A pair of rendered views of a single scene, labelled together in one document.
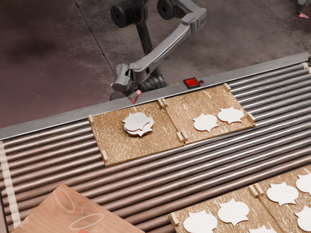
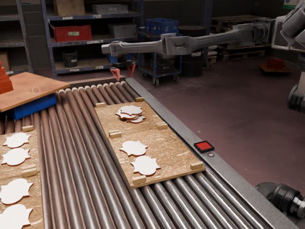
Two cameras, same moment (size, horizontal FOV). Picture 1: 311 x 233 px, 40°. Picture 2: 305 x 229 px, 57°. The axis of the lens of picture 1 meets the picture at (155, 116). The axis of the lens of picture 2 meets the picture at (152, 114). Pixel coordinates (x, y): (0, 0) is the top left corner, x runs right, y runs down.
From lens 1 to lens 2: 2.37 m
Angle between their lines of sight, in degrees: 74
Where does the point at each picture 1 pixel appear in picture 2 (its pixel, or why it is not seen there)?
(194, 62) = not seen: outside the picture
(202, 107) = (159, 149)
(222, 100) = (174, 163)
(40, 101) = (259, 160)
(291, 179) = (31, 204)
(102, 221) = (32, 93)
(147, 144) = (110, 121)
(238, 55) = not seen: outside the picture
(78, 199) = (54, 87)
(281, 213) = not seen: outside the picture
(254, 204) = (16, 171)
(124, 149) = (107, 112)
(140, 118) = (134, 111)
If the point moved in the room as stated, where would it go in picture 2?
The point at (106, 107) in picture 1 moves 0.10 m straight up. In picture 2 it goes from (159, 108) to (159, 94)
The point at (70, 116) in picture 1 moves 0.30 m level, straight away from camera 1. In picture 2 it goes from (148, 97) to (187, 94)
